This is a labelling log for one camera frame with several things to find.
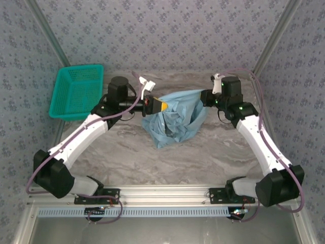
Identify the light blue t-shirt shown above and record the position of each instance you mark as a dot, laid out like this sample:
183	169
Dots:
177	119

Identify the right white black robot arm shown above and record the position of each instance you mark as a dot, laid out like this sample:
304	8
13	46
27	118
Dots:
259	147

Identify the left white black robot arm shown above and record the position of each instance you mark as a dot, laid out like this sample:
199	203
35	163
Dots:
81	137

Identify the teal plastic basket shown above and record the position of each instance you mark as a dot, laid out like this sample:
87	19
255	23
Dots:
76	91

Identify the small black controller board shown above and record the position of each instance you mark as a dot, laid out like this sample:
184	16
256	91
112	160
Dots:
92	212
234	215

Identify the grey metal panel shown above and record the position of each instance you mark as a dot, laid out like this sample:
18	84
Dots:
165	231

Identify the aluminium table side rail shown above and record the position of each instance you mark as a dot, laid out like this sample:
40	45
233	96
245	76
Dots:
59	132
269	127

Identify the aluminium frame post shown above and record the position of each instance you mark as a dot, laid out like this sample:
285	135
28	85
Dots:
49	33
277	35

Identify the aluminium mounting rail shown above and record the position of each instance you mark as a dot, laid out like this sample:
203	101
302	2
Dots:
165	194

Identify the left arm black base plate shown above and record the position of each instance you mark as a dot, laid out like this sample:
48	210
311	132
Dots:
114	191

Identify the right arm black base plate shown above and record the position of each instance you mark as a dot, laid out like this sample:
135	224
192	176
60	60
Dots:
215	195

